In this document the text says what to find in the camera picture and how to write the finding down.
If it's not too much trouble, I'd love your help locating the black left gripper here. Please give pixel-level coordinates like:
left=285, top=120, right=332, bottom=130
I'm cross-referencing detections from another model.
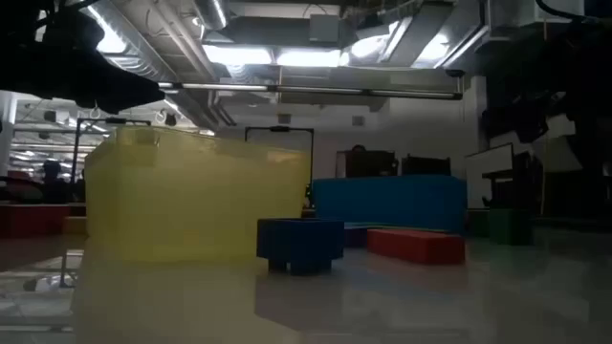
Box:
left=28, top=9, right=166, bottom=116

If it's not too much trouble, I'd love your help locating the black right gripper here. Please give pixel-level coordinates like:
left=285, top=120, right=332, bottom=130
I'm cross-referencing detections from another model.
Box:
left=481, top=90, right=551, bottom=144

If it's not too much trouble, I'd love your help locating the small green block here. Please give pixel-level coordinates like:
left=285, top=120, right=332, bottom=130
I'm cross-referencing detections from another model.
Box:
left=488, top=207, right=533, bottom=247

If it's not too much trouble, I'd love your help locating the long yellow block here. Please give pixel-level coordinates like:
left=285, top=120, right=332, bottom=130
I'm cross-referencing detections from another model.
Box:
left=61, top=215, right=89, bottom=236

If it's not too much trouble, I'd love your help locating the red rectangular block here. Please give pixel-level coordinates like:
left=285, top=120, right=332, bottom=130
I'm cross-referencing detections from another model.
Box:
left=366, top=228, right=467, bottom=266

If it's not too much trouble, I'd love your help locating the long red block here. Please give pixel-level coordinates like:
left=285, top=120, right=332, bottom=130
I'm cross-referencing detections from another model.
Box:
left=0, top=204, right=73, bottom=239

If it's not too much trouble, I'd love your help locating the white board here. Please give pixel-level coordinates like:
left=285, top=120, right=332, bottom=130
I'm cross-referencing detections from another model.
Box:
left=466, top=142, right=515, bottom=210

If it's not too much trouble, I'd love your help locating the black monitor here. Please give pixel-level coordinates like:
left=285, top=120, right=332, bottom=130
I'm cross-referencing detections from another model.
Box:
left=401, top=154, right=452, bottom=177
left=336, top=149, right=399, bottom=180

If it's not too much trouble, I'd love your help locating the yellow translucent plastic bin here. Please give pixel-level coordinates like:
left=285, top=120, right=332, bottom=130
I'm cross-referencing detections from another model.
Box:
left=84, top=125, right=312, bottom=265

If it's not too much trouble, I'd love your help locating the ceiling light panel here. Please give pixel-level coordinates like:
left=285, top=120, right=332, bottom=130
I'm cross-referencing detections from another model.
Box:
left=203, top=44, right=343, bottom=69

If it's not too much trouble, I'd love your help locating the person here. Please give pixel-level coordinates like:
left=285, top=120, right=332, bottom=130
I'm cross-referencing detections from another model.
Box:
left=41, top=160, right=69, bottom=204

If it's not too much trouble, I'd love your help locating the teal plastic bin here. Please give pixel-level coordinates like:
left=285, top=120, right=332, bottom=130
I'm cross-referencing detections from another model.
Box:
left=312, top=175, right=469, bottom=235

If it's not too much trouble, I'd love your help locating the long horizontal light bar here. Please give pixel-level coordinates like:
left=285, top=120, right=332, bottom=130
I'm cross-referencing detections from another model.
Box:
left=157, top=81, right=464, bottom=101

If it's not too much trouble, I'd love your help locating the long purple block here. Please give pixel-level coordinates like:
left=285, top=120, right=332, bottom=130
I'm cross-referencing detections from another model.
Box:
left=343, top=226, right=369, bottom=248

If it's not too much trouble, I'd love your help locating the small blue block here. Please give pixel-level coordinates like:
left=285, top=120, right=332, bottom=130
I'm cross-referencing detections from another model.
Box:
left=256, top=218, right=345, bottom=276

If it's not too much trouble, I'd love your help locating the silver spiral air duct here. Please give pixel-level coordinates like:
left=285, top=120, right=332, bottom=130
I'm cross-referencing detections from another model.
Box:
left=88, top=0, right=181, bottom=83

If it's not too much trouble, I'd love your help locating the silver round air duct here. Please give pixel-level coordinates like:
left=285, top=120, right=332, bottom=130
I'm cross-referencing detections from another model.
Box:
left=193, top=0, right=230, bottom=32

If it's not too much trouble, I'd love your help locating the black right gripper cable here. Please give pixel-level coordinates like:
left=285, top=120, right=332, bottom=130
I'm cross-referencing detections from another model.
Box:
left=535, top=0, right=603, bottom=24

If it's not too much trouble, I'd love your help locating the silver rectangular air duct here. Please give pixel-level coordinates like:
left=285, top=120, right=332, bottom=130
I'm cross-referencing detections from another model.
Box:
left=341, top=0, right=492, bottom=71

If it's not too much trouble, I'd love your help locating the black station frame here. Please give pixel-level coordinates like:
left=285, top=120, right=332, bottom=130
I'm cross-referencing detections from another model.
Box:
left=244, top=125, right=316, bottom=207

